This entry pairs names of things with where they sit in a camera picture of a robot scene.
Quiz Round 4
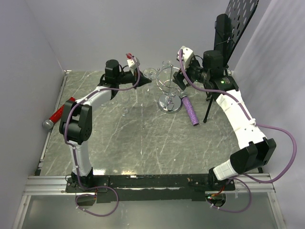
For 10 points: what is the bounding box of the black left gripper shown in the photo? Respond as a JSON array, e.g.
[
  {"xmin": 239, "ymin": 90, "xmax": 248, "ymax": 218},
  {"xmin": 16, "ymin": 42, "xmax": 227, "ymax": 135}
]
[{"xmin": 115, "ymin": 67, "xmax": 152, "ymax": 89}]

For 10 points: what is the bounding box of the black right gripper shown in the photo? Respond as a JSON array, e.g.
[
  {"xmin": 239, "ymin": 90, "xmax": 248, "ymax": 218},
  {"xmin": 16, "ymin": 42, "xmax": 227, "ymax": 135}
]
[{"xmin": 172, "ymin": 57, "xmax": 210, "ymax": 91}]

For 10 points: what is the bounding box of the red glitter microphone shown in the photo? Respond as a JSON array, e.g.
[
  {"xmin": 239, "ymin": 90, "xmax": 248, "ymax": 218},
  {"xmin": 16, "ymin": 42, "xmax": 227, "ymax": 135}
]
[{"xmin": 42, "ymin": 104, "xmax": 64, "ymax": 130}]

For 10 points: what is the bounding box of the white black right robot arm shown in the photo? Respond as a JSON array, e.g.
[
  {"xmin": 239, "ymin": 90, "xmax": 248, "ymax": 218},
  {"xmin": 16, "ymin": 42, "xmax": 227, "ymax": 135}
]
[{"xmin": 175, "ymin": 46, "xmax": 276, "ymax": 190}]

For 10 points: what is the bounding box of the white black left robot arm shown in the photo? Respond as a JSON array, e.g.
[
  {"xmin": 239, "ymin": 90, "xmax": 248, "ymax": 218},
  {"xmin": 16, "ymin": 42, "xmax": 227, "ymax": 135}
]
[{"xmin": 59, "ymin": 54, "xmax": 151, "ymax": 192}]

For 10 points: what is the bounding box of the chrome wine glass rack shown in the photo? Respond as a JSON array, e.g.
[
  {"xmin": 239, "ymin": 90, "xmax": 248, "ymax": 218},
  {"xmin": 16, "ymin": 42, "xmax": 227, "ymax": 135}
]
[{"xmin": 156, "ymin": 61, "xmax": 182, "ymax": 114}]

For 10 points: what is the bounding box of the purple glitter microphone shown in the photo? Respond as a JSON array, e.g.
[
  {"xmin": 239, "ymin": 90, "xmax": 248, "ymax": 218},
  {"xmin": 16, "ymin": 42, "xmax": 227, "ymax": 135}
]
[{"xmin": 179, "ymin": 91, "xmax": 199, "ymax": 126}]

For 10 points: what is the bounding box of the black music stand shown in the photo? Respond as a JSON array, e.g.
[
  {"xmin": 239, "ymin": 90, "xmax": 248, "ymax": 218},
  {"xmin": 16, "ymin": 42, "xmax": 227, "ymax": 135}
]
[{"xmin": 203, "ymin": 0, "xmax": 262, "ymax": 124}]

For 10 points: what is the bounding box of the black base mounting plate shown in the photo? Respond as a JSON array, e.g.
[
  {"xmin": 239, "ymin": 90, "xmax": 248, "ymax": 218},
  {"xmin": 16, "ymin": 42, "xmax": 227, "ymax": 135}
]
[{"xmin": 65, "ymin": 174, "xmax": 235, "ymax": 203}]

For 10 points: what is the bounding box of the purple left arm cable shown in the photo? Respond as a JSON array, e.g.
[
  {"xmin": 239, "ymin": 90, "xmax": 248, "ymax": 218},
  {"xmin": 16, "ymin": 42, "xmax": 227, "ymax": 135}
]
[{"xmin": 64, "ymin": 56, "xmax": 141, "ymax": 217}]

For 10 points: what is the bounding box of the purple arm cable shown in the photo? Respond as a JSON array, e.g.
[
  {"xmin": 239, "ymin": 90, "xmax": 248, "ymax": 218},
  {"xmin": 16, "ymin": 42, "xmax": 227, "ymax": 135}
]
[
  {"xmin": 178, "ymin": 49, "xmax": 298, "ymax": 213},
  {"xmin": 64, "ymin": 56, "xmax": 141, "ymax": 217}
]

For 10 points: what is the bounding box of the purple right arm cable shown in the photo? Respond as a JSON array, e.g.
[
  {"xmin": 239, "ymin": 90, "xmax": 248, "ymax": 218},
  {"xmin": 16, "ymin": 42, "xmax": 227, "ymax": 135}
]
[{"xmin": 178, "ymin": 49, "xmax": 298, "ymax": 213}]

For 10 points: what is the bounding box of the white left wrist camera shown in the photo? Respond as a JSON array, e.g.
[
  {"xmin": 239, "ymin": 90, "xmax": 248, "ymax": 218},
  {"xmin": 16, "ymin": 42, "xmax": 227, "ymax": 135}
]
[{"xmin": 126, "ymin": 53, "xmax": 140, "ymax": 72}]

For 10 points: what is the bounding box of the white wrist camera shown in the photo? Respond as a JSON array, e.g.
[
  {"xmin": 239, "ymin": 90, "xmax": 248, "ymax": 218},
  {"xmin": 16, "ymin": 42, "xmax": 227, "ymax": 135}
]
[
  {"xmin": 126, "ymin": 53, "xmax": 140, "ymax": 72},
  {"xmin": 181, "ymin": 46, "xmax": 194, "ymax": 69}
]

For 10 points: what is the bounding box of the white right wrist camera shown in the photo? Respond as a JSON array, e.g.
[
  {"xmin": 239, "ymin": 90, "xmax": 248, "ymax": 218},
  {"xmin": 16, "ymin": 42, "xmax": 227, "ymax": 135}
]
[{"xmin": 181, "ymin": 46, "xmax": 194, "ymax": 69}]

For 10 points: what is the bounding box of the aluminium rail frame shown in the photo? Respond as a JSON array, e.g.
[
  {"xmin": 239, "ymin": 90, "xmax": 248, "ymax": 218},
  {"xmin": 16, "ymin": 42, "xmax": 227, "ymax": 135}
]
[{"xmin": 11, "ymin": 70, "xmax": 286, "ymax": 229}]

